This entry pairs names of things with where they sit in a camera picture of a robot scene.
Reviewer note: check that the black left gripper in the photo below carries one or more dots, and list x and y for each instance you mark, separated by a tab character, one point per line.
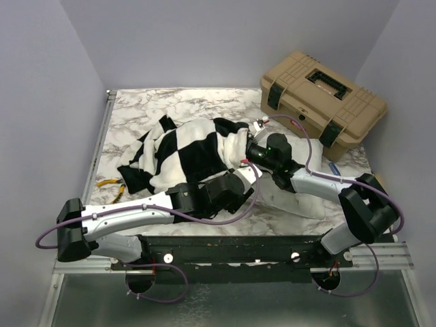
234	207

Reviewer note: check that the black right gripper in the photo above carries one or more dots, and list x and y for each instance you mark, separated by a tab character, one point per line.
250	141

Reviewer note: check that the white pillow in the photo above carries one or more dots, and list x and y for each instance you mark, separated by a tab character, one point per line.
289	190

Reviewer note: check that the black and white checkered pillowcase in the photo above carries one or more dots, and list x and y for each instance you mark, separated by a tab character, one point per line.
194	152

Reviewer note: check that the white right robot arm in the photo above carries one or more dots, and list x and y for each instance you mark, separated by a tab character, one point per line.
368	211

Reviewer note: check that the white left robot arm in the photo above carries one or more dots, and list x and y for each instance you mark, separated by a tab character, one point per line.
96	230

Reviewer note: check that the tan plastic toolbox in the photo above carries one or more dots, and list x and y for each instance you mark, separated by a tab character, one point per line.
311	99

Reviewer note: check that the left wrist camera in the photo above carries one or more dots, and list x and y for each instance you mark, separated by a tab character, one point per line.
249	174

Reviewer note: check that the blue handled screwdriver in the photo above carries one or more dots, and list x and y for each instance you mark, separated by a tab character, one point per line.
334	169

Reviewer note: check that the black front mounting rail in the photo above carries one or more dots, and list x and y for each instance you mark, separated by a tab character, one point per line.
231	259

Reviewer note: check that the yellow handled pliers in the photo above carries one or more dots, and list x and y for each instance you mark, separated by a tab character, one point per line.
116	184

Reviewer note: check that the aluminium left side rail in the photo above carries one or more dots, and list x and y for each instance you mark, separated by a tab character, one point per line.
90	181

